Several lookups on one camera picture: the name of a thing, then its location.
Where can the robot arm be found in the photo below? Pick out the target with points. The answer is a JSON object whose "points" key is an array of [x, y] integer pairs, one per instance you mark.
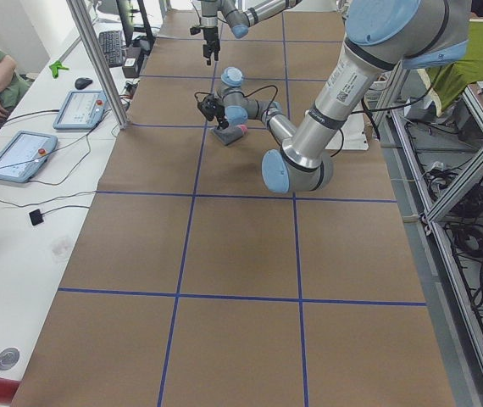
{"points": [[238, 21], [378, 36]]}

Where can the white camera mast with base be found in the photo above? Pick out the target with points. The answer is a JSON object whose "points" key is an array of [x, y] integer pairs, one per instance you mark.
{"points": [[351, 136]]}

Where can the far teach pendant tablet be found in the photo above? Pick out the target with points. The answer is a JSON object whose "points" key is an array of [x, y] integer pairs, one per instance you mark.
{"points": [[81, 110]]}

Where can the black keyboard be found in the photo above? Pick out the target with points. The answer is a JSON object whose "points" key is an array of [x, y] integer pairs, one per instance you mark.
{"points": [[111, 44]]}

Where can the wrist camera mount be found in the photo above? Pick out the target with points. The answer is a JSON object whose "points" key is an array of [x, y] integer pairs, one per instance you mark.
{"points": [[194, 30], [208, 107]]}

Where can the pink towel with grey edge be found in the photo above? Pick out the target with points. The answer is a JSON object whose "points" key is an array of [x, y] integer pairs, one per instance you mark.
{"points": [[230, 134]]}

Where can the green clamp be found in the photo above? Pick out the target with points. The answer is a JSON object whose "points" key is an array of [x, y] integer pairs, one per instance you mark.
{"points": [[56, 67]]}

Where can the teach pendant tablet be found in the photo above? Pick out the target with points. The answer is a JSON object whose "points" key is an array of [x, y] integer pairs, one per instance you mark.
{"points": [[81, 110], [24, 155]]}

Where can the black computer mouse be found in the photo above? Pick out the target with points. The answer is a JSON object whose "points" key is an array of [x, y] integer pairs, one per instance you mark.
{"points": [[82, 83]]}

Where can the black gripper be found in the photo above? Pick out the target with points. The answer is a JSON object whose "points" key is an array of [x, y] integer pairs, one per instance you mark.
{"points": [[209, 36], [220, 113]]}

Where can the black monitor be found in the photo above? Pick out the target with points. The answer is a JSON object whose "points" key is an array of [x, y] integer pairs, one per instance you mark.
{"points": [[135, 24]]}

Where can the aluminium side frame rail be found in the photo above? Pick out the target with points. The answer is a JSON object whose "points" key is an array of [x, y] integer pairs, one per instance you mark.
{"points": [[441, 161]]}

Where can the aluminium frame post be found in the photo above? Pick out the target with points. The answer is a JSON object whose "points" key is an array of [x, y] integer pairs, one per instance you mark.
{"points": [[88, 36]]}

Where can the small black square device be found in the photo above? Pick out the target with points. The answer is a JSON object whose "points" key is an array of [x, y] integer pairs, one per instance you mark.
{"points": [[36, 217]]}

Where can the near teach pendant tablet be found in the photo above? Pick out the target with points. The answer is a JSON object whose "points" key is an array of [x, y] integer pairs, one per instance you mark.
{"points": [[24, 155]]}

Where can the round silver tape dispenser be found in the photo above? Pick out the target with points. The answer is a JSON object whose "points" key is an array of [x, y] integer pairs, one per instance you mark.
{"points": [[9, 358]]}

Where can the black box with label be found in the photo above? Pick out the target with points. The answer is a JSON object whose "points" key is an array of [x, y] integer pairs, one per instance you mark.
{"points": [[134, 57]]}

